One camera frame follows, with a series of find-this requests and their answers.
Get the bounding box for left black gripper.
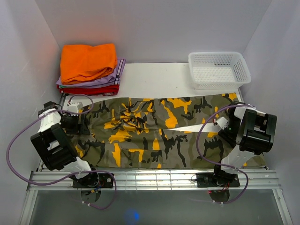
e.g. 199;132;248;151
60;113;90;135

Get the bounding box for camouflage trousers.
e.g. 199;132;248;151
70;92;267;169

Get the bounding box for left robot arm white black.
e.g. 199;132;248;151
30;101;100;188

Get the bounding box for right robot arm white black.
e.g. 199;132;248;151
211;102;277;186

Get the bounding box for red folded trousers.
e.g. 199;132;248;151
57;85;120;96

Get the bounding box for purple folded trousers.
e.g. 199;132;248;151
56;59;126;89

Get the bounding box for orange folded trousers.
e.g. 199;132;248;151
60;44;118;85

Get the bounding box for white plastic basket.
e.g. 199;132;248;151
188;52;251;90

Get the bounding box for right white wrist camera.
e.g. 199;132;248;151
213;117;228;130

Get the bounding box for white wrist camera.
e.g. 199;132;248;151
213;117;228;130
67;102;83;114

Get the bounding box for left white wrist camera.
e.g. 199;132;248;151
67;102;83;114

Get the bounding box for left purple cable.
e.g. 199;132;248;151
5;93;117;210

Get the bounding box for purple cable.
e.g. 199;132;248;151
5;93;117;210
192;104;256;205

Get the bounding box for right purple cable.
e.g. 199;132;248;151
192;104;256;205

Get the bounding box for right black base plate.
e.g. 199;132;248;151
191;172;240;188

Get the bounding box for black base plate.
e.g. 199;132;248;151
191;172;240;188
72;173;113;189

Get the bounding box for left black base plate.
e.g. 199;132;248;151
72;173;113;189

